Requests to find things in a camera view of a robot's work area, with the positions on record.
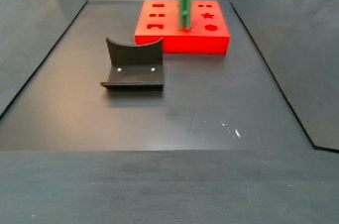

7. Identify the red shape sorter block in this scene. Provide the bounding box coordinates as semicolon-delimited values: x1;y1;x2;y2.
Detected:
133;0;232;56

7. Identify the black curved holder stand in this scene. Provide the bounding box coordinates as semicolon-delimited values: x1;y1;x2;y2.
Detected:
99;39;164;89

